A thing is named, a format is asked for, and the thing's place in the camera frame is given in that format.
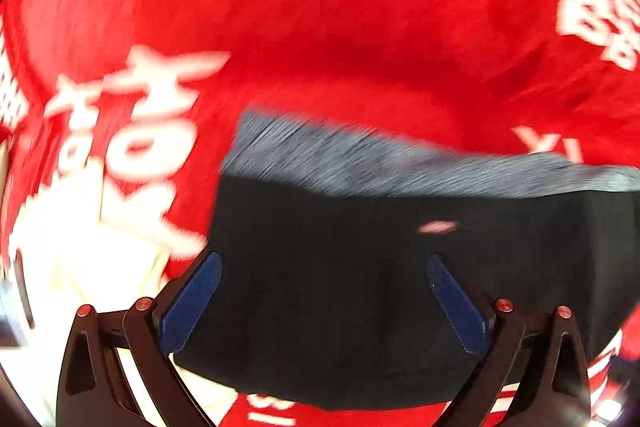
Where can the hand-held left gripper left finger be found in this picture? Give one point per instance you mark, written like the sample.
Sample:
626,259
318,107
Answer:
192,302

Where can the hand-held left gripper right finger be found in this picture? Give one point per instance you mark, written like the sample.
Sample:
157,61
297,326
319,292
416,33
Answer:
457,307

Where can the black pants with patterned waistband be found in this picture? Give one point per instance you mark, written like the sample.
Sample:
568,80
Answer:
325,282

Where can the red printed blanket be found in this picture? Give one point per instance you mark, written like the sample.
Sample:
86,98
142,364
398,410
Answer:
350,32

